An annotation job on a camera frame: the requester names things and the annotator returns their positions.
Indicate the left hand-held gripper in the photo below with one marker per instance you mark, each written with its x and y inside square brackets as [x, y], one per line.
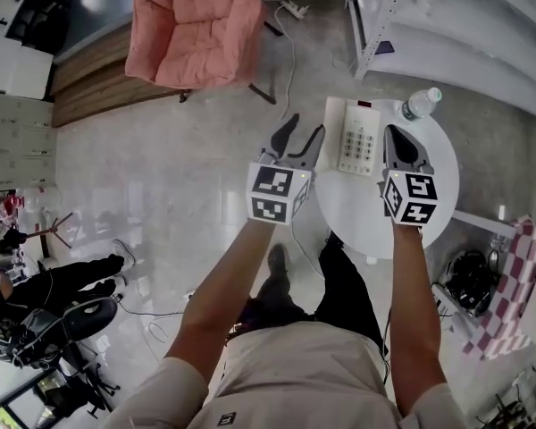
[270, 192]

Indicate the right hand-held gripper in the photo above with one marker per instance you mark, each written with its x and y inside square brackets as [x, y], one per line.
[411, 197]

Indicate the white desk telephone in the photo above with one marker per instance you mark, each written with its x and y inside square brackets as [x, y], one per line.
[357, 137]

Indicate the person's right forearm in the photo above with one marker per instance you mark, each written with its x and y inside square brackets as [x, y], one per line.
[417, 311]

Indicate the person's left forearm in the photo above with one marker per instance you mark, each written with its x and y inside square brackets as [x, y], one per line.
[223, 297]

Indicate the clear plastic water bottle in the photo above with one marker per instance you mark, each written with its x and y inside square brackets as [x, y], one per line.
[420, 105]

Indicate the round white table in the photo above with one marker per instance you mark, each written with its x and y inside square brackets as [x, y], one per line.
[353, 212]

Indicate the purple phone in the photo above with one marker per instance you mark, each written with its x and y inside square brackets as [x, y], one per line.
[386, 47]

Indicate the person's right black shoe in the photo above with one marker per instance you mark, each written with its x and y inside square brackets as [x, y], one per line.
[335, 241]

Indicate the person's black shoe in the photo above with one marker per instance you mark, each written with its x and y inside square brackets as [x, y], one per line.
[335, 241]
[278, 262]

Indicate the person's left black shoe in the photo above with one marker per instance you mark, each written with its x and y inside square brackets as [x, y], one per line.
[278, 262]

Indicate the white metal shelf rack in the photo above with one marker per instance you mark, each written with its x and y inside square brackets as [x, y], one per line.
[464, 38]

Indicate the white power strip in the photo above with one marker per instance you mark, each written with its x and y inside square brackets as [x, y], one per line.
[295, 9]

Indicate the person's black trousers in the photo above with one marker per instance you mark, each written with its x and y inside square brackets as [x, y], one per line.
[344, 293]

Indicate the pink padded armchair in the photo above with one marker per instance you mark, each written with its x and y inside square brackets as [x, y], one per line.
[192, 29]

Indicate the pink checkered cloth table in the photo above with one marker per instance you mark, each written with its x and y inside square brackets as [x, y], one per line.
[505, 302]

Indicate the brown wooden step platform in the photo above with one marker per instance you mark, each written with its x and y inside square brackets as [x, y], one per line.
[98, 87]

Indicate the person's beige shirt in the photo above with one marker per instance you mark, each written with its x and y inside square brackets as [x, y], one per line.
[295, 382]

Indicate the red metal stand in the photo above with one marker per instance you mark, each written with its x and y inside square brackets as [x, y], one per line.
[53, 230]

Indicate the black office chair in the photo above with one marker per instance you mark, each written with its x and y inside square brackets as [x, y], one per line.
[85, 315]

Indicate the white locker cabinet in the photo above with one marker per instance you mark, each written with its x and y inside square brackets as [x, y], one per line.
[13, 141]

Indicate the white board panel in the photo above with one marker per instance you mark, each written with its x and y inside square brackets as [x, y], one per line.
[18, 69]

